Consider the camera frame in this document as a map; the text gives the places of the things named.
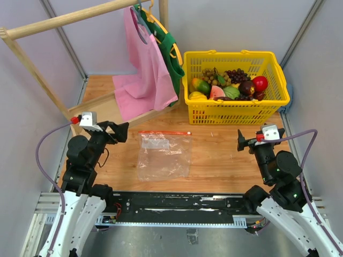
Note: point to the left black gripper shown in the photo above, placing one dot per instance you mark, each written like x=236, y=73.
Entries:
x=120, y=134

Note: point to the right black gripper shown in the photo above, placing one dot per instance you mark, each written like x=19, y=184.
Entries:
x=242, y=142

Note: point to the clear zip top bag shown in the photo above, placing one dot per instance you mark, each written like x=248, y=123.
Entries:
x=163, y=155

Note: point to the dark red mangosteen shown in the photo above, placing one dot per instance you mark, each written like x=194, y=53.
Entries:
x=247, y=88

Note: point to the red apple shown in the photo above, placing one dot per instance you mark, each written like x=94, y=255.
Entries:
x=260, y=83

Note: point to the yellow lemon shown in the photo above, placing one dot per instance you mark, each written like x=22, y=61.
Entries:
x=197, y=96

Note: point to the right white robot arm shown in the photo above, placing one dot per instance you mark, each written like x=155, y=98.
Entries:
x=288, y=205

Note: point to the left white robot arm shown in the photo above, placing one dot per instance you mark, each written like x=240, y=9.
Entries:
x=81, y=200

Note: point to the yellow plastic basket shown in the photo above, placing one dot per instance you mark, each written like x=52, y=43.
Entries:
x=244, y=110

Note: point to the pink shirt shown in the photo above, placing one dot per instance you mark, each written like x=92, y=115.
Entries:
x=151, y=88

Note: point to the purple sweet potato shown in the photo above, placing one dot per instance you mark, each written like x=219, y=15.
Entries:
x=223, y=98

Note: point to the green guava fruit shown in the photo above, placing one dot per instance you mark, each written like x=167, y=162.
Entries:
x=231, y=92

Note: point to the watermelon slice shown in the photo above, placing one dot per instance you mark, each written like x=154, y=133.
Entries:
x=216, y=92

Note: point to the dark purple grape bunch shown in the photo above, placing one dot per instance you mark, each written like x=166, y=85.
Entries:
x=237, y=76

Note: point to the green orange mango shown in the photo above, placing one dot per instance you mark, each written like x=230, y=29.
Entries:
x=200, y=85

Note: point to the brown longan bunch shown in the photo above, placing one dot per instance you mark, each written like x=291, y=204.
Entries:
x=216, y=78

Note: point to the green shirt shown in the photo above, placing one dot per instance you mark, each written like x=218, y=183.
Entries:
x=165, y=43

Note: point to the yellow hanger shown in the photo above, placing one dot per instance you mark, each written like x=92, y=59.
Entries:
x=175, y=52

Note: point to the grey hanger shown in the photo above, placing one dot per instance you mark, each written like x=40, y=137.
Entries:
x=139, y=25

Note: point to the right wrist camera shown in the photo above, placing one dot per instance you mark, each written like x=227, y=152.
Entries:
x=268, y=132

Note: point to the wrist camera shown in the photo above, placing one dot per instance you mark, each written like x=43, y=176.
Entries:
x=268, y=132
x=87, y=120

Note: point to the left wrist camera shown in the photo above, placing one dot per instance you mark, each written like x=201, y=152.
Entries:
x=87, y=120

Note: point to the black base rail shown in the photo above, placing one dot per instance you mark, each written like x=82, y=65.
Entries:
x=190, y=210

